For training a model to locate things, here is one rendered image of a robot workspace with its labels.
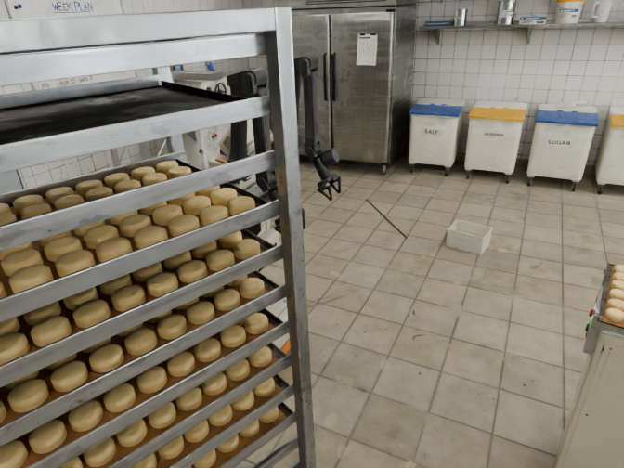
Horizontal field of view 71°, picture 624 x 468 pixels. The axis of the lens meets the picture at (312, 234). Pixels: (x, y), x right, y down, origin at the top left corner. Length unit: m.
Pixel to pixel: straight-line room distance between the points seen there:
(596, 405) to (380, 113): 3.80
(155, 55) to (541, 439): 2.26
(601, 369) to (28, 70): 1.74
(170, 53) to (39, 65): 0.15
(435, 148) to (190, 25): 4.74
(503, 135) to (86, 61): 4.73
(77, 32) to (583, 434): 1.94
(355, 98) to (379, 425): 3.66
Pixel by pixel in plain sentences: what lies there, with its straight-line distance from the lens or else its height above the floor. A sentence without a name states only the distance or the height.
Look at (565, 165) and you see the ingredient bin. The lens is 5.19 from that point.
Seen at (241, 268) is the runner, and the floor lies 1.41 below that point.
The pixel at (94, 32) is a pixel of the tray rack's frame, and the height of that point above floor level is 1.80.
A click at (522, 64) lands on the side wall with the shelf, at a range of 5.64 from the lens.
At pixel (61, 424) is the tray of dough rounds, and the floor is 1.24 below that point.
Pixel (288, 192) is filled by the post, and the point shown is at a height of 1.54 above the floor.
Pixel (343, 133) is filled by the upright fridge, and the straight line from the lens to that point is 5.25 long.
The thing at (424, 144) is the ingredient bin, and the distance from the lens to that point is 5.26.
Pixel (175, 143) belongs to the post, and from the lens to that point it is 1.13.
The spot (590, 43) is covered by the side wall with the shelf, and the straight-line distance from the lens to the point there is 5.62.
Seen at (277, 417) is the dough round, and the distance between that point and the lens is 1.13.
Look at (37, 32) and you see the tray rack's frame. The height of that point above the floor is 1.81.
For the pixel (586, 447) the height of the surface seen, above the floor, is 0.33.
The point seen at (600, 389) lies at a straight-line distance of 1.88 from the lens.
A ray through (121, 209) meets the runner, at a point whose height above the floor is 1.58.
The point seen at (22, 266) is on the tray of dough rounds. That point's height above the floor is 1.51.
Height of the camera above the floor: 1.82
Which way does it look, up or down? 28 degrees down
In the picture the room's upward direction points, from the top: 3 degrees counter-clockwise
